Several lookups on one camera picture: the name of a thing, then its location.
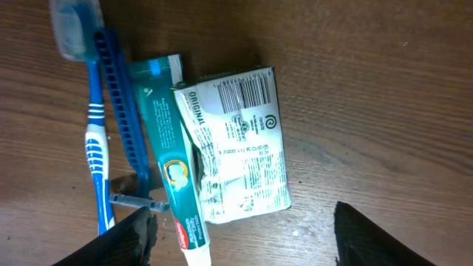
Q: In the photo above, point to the green white soap packet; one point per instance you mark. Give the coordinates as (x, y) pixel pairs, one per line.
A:
(233, 119)

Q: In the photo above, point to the blue disposable razor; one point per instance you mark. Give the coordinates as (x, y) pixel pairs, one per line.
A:
(118, 82)

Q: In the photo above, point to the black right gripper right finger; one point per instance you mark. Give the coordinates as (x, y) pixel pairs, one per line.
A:
(361, 242)

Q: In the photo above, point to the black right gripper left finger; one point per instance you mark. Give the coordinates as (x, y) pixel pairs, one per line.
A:
(127, 243)

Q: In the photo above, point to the blue white toothbrush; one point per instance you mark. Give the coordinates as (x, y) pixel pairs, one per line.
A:
(74, 23)

